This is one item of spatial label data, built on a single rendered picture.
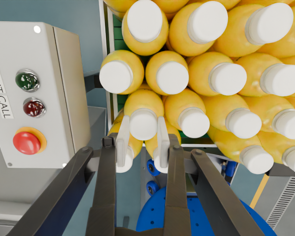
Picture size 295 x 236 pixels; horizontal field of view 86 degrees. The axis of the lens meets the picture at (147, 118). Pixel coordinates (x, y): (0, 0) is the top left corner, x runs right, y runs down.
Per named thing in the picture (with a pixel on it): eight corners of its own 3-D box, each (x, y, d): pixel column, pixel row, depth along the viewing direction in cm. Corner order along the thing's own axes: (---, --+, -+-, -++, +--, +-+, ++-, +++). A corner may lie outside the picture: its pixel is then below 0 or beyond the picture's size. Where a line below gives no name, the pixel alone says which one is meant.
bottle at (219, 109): (200, 75, 39) (243, 89, 22) (220, 91, 40) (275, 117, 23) (181, 97, 41) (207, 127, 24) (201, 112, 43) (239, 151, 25)
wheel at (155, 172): (156, 180, 40) (161, 177, 41) (156, 165, 38) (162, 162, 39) (144, 171, 43) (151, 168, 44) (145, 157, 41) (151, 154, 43)
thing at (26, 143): (21, 151, 23) (15, 155, 22) (14, 129, 22) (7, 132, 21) (46, 151, 23) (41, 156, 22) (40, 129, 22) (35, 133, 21)
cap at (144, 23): (149, -4, 18) (150, -11, 16) (167, 28, 19) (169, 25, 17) (121, 18, 19) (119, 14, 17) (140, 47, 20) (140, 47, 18)
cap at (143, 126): (154, 136, 23) (154, 143, 22) (128, 132, 23) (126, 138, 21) (159, 112, 22) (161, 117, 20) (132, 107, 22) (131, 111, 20)
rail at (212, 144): (115, 139, 40) (113, 146, 37) (115, 136, 39) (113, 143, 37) (272, 142, 40) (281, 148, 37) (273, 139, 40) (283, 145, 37)
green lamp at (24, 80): (22, 89, 20) (14, 91, 19) (17, 71, 19) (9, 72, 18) (39, 89, 20) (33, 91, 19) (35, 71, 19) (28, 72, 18)
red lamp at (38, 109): (29, 115, 21) (22, 118, 20) (25, 99, 21) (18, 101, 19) (45, 115, 21) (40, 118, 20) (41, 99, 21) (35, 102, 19)
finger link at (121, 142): (124, 167, 15) (116, 167, 15) (129, 135, 22) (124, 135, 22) (123, 141, 14) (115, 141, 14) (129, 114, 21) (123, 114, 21)
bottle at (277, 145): (222, 109, 42) (275, 145, 25) (249, 102, 42) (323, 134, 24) (225, 132, 45) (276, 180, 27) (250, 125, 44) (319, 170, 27)
